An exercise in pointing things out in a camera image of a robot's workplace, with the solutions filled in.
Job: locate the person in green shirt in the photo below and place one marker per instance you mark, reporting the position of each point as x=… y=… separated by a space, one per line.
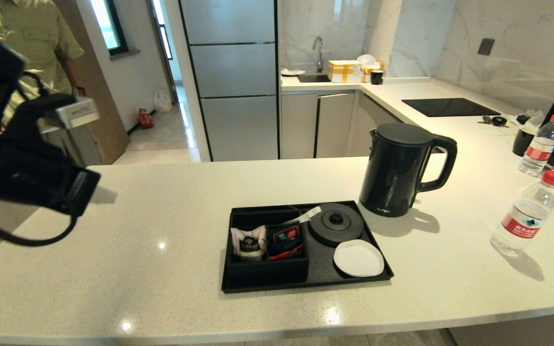
x=41 y=38

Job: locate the black mug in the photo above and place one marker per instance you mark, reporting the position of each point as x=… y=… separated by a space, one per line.
x=523 y=142

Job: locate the clear plastic wrap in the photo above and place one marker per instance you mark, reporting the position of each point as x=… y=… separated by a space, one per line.
x=535 y=117

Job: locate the brown wooden door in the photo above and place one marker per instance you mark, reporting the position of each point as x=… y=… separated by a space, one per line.
x=108 y=120

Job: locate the black divided organizer box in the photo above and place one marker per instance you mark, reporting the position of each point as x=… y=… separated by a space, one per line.
x=267 y=269

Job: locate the grey cabinet door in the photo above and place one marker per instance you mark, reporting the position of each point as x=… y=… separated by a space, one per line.
x=334 y=120
x=298 y=125

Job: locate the grey wall socket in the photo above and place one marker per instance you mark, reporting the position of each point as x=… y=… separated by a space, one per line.
x=486 y=46

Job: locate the white round coaster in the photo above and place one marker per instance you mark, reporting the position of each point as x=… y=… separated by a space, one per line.
x=358 y=258

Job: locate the clear water bottle red cap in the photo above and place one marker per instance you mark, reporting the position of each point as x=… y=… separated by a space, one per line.
x=540 y=149
x=527 y=211

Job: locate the steel sink basin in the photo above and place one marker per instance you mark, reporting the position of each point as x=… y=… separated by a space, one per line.
x=313 y=78

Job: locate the small black round object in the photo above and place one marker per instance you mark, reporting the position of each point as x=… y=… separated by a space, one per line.
x=522 y=118

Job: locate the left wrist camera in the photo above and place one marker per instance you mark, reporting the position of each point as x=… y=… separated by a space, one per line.
x=77 y=113

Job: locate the red orange packet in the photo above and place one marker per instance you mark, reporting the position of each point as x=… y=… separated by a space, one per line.
x=286 y=253

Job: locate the white plastic bag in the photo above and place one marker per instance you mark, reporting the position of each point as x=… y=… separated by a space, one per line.
x=163 y=102

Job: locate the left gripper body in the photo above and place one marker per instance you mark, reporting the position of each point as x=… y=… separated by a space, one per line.
x=31 y=182

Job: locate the black round kettle base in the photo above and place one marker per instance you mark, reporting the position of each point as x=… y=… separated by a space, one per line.
x=337 y=226

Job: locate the white dish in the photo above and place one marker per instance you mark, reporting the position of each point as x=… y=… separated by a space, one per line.
x=292 y=72

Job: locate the white paper stick packet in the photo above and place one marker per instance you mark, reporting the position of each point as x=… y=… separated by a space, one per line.
x=311 y=213

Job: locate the chrome sink faucet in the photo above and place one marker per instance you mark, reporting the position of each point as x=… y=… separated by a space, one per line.
x=320 y=57

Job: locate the black induction cooktop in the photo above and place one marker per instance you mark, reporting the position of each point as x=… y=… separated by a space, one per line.
x=450 y=106

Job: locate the yellow white cardboard box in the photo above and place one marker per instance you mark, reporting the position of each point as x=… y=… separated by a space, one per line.
x=344 y=71

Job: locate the dark green and red box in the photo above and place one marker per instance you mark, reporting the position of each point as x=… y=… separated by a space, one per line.
x=284 y=234

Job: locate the black electric kettle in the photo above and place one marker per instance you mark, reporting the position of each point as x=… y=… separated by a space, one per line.
x=392 y=173

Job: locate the black key fob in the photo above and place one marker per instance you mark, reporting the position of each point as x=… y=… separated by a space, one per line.
x=498 y=120

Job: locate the silver refrigerator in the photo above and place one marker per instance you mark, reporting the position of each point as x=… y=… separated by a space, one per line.
x=233 y=62

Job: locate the black serving tray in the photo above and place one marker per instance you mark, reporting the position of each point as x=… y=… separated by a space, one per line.
x=320 y=274

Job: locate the grey corner cabinet front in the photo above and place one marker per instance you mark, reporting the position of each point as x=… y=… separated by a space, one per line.
x=361 y=125

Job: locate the dark framed window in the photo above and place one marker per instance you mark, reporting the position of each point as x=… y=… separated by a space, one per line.
x=108 y=24

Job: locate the white tissue bundle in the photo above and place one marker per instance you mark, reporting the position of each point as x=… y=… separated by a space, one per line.
x=367 y=59

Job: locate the red bag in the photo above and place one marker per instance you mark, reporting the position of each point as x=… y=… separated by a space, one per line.
x=145 y=120

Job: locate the white tea bag packet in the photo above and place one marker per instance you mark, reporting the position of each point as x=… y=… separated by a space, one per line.
x=248 y=240

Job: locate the small black cup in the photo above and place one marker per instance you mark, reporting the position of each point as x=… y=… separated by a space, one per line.
x=377 y=77

